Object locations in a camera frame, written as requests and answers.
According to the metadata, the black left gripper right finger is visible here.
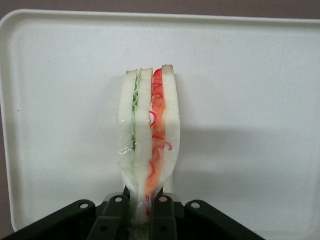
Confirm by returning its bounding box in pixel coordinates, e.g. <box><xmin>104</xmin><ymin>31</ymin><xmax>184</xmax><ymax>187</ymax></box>
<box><xmin>149</xmin><ymin>191</ymin><xmax>266</xmax><ymax>240</ymax></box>

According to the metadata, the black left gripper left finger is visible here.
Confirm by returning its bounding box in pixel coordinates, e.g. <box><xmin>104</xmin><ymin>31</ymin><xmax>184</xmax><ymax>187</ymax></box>
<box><xmin>0</xmin><ymin>192</ymin><xmax>131</xmax><ymax>240</ymax></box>

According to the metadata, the plastic-wrapped triangle sandwich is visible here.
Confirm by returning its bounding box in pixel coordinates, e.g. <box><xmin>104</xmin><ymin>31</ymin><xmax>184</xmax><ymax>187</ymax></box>
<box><xmin>116</xmin><ymin>64</ymin><xmax>182</xmax><ymax>226</ymax></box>

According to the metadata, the white plastic tray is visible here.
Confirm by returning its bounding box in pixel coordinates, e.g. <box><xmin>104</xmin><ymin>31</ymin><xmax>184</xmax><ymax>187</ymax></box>
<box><xmin>0</xmin><ymin>9</ymin><xmax>320</xmax><ymax>234</ymax></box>

